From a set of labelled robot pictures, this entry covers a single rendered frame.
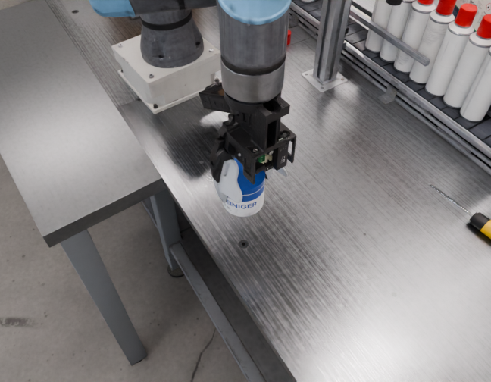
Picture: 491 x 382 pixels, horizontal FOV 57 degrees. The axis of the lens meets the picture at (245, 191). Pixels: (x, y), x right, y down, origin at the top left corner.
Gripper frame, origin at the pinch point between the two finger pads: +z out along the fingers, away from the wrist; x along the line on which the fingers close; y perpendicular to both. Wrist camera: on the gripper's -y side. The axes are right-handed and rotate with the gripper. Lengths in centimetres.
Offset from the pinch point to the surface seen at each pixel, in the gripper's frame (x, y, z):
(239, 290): -6.6, 8.0, 16.8
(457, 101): 57, 2, 10
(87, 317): -34, -51, 100
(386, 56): 58, -20, 10
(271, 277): -0.5, 9.1, 16.8
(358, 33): 62, -33, 12
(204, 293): 1, -23, 78
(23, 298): -50, -72, 100
